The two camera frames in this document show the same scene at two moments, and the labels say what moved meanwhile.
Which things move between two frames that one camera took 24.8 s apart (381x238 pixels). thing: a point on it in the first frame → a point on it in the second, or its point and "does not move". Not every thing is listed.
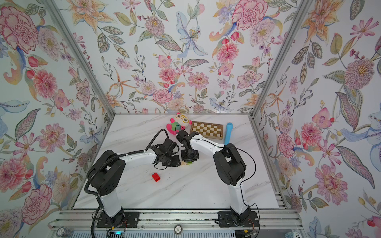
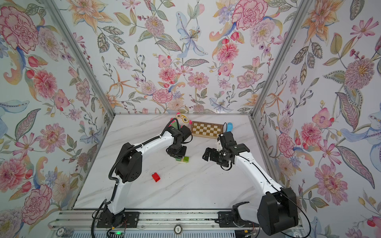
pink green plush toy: x=180 y=121 does not move
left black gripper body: x=171 y=160 → x=178 y=151
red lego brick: x=156 y=177 does not move
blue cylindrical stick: x=228 y=133 does not move
